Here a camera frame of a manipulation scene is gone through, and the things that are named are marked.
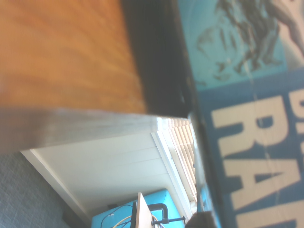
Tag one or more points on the wooden bookshelf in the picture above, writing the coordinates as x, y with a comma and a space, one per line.
59, 59

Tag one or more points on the light wooden board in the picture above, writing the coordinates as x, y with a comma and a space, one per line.
142, 211

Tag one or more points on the window blinds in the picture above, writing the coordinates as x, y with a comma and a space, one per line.
183, 142

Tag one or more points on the blue paperback book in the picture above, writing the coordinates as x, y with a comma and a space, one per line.
237, 71

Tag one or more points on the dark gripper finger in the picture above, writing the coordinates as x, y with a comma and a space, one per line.
202, 221

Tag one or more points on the black clamp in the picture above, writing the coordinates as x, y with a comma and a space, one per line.
164, 210

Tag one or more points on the light blue cloth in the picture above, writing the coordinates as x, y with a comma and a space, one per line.
164, 199

